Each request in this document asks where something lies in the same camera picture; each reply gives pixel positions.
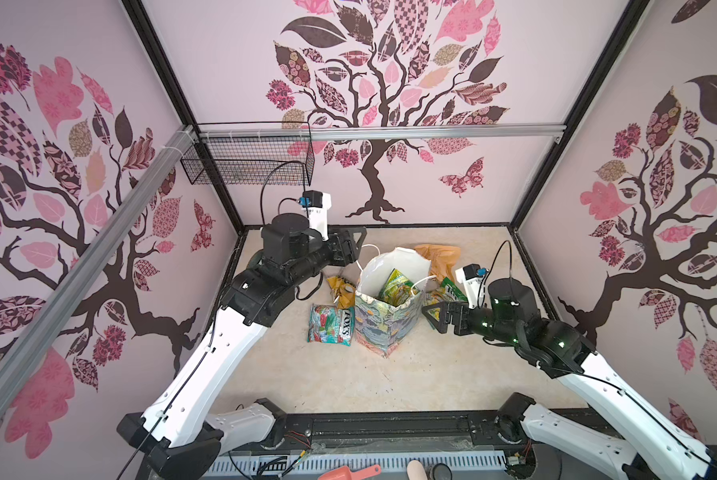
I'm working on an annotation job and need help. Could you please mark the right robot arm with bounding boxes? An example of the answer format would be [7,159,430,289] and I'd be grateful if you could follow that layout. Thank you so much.
[422,277,717,479]

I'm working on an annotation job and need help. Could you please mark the pink plastic scoop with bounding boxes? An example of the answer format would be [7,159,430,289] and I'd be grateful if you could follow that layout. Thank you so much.
[318,464,382,480]

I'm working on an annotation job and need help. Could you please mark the colourful paper gift bag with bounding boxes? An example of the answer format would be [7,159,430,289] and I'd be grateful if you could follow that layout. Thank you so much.
[356,247,433,357]

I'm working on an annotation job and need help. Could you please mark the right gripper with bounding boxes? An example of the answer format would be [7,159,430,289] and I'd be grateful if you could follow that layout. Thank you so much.
[419,296,519,348]

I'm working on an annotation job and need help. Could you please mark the Fox's candy bag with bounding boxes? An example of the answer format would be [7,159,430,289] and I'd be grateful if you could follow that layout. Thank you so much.
[308,305,356,346]

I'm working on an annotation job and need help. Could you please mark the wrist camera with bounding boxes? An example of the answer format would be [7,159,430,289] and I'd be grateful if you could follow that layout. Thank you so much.
[298,190,332,240]
[454,263,488,309]

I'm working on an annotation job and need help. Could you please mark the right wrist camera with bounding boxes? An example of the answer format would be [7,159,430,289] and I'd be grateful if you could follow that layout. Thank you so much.
[454,263,488,309]

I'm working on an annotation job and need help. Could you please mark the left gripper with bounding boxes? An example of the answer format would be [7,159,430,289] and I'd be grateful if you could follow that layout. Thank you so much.
[288,227,365,286]

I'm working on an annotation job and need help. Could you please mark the black wire basket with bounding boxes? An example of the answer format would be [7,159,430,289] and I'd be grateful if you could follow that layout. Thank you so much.
[180,120,316,186]

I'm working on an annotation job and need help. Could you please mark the yellow snack packet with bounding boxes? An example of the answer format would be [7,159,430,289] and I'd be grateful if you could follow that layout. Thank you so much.
[326,276,356,310]

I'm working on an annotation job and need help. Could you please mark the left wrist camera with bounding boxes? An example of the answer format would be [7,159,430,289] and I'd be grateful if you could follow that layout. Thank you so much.
[298,190,332,240]

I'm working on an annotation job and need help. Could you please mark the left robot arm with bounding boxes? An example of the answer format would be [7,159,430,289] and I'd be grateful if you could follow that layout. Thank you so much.
[118,209,366,479]

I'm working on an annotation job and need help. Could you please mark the green yellow snack bag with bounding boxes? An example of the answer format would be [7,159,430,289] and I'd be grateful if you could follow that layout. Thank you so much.
[425,277,467,305]

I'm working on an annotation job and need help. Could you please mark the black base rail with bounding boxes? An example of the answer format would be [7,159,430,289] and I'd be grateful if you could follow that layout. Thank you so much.
[262,410,511,449]

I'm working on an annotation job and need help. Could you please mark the aluminium rail back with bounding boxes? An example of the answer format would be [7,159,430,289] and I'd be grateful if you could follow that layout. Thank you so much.
[200,123,566,141]

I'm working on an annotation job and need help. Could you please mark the aluminium rail left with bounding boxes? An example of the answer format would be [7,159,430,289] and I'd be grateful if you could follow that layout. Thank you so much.
[0,125,196,418]

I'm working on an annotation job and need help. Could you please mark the aluminium rail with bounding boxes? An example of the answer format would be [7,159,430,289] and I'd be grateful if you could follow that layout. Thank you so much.
[0,125,196,418]
[200,123,566,141]

